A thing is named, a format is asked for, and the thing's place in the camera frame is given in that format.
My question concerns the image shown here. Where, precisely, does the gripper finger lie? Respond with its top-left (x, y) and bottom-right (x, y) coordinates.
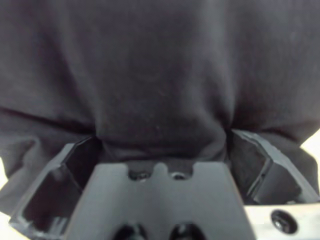
top-left (226, 131), bottom-right (320, 205)
top-left (8, 136), bottom-right (103, 238)

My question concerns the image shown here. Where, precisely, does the black polo shirt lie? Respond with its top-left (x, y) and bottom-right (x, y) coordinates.
top-left (0, 0), bottom-right (320, 216)

